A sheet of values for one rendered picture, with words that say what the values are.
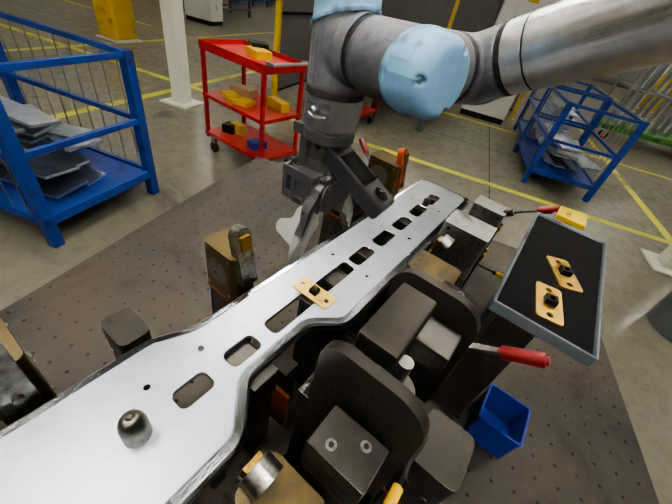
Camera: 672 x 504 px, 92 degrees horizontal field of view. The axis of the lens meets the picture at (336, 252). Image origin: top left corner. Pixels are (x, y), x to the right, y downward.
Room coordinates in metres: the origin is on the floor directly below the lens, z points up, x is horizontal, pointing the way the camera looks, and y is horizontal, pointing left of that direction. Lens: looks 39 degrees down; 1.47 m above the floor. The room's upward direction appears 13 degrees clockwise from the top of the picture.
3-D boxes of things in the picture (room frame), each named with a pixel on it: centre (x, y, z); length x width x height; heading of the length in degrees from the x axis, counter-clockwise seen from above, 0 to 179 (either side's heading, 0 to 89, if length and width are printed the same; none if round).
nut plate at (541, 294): (0.37, -0.33, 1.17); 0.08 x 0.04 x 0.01; 161
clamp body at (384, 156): (1.05, -0.09, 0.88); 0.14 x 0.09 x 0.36; 61
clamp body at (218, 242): (0.47, 0.22, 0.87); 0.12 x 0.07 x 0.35; 61
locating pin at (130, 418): (0.14, 0.19, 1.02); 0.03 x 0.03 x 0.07
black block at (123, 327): (0.29, 0.31, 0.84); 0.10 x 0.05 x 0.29; 61
